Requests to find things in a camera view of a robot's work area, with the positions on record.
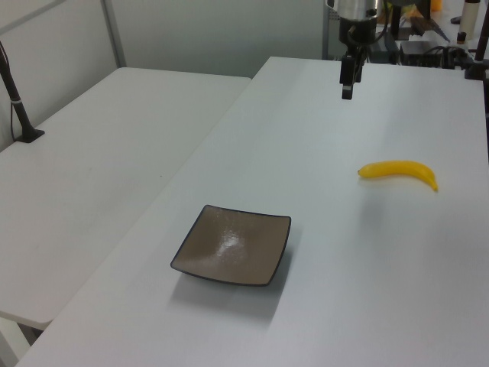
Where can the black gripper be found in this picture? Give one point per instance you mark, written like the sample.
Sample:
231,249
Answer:
357,30

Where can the yellow banana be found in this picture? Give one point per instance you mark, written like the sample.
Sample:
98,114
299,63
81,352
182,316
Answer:
401,168

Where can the brown square ceramic plate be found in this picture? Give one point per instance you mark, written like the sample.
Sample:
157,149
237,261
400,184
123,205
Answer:
233,246

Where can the perforated grey metal panel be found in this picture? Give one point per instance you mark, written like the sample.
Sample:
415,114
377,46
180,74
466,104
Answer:
331,34

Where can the black electronics box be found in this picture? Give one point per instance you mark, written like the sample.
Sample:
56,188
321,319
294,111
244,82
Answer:
420,51

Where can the orange object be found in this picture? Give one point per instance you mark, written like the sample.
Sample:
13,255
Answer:
436,4

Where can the small dark capped bottle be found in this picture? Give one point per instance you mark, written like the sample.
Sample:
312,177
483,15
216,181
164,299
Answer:
462,37

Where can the white cylinder brown cap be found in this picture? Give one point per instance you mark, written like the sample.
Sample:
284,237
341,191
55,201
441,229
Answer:
469,17

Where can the dark clamp camera stand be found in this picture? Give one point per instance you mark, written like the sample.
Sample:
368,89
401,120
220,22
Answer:
479,57

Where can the grey metal partition post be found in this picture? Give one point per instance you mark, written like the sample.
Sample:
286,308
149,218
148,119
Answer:
114,34

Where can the black camera stand pole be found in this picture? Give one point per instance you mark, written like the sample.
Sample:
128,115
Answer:
15,103

